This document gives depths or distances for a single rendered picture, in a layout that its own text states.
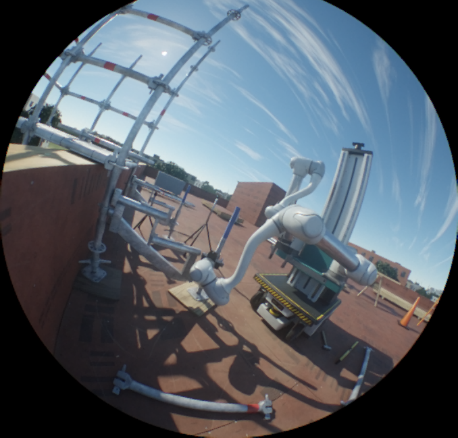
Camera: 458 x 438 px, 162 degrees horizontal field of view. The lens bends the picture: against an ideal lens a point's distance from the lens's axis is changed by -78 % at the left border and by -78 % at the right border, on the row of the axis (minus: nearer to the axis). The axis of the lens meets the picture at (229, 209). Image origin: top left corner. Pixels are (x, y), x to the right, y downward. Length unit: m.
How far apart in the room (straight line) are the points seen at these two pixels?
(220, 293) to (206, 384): 0.51
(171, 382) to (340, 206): 1.69
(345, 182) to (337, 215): 0.33
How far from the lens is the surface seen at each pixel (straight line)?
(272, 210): 1.15
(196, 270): 0.84
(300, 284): 1.60
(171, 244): 1.02
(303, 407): 1.15
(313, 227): 0.67
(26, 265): 0.54
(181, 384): 0.88
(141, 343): 0.93
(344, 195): 1.61
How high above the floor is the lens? 0.80
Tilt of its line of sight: 3 degrees down
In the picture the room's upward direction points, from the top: 25 degrees clockwise
